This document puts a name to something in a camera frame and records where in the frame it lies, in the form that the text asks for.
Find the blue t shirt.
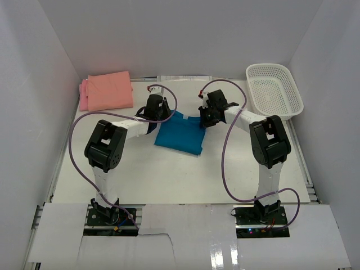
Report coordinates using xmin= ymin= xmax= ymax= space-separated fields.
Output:
xmin=154 ymin=111 xmax=206 ymax=156

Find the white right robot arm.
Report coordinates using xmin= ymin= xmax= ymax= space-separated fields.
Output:
xmin=199 ymin=89 xmax=291 ymax=224

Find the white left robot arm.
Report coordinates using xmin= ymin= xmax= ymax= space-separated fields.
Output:
xmin=84 ymin=93 xmax=171 ymax=224

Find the white paper sheet at back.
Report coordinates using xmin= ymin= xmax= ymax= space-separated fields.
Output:
xmin=157 ymin=75 xmax=213 ymax=82

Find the folded salmon t shirt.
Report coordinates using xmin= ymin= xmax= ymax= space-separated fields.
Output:
xmin=86 ymin=71 xmax=133 ymax=111

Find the white perforated plastic basket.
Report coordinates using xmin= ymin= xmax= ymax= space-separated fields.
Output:
xmin=245 ymin=63 xmax=304 ymax=121

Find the folded pink t shirt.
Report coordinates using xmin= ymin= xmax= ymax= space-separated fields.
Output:
xmin=79 ymin=79 xmax=88 ymax=111

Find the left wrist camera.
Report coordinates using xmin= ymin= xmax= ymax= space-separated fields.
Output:
xmin=147 ymin=85 xmax=164 ymax=97

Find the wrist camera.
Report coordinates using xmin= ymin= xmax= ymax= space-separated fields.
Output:
xmin=147 ymin=85 xmax=164 ymax=97
xmin=198 ymin=90 xmax=209 ymax=108

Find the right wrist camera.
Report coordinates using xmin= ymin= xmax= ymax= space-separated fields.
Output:
xmin=198 ymin=90 xmax=209 ymax=108

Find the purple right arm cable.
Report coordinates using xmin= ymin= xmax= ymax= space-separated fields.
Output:
xmin=198 ymin=79 xmax=300 ymax=232

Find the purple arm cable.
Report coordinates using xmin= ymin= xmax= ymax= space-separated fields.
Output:
xmin=198 ymin=79 xmax=300 ymax=232
xmin=69 ymin=83 xmax=178 ymax=231

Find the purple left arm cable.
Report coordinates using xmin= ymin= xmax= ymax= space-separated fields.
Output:
xmin=69 ymin=83 xmax=178 ymax=231

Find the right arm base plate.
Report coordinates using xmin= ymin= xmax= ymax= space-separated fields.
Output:
xmin=230 ymin=206 xmax=290 ymax=239

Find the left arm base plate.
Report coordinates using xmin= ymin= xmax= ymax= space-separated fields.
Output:
xmin=83 ymin=207 xmax=138 ymax=237

